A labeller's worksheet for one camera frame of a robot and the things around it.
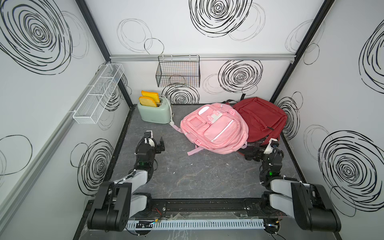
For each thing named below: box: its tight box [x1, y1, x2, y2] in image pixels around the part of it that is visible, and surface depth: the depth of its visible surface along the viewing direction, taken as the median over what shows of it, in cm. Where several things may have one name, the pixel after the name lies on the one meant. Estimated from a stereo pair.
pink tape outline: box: [169, 103, 249, 156], surface depth 97 cm
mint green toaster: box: [137, 97, 172, 124], surface depth 102 cm
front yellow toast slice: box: [139, 96, 158, 108], surface depth 98 cm
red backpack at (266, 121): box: [233, 97, 288, 156], surface depth 99 cm
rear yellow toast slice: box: [141, 90, 160, 103], surface depth 98 cm
